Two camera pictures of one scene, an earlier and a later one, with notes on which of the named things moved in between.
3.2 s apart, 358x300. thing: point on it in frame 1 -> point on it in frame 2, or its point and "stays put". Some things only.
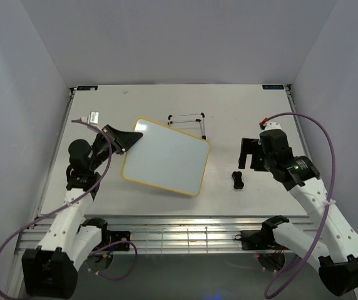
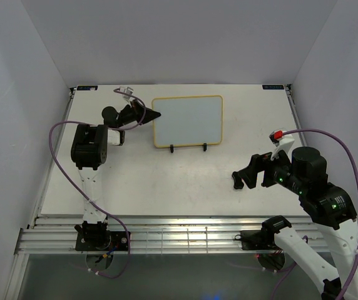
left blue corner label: x=87 y=87 stays put
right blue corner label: x=273 y=87 stays put
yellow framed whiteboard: x=166 y=157 -> x=187 y=120
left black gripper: x=122 y=140 -> x=141 y=114
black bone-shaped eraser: x=236 y=175 stays put
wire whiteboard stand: x=203 y=132 -> x=204 y=145
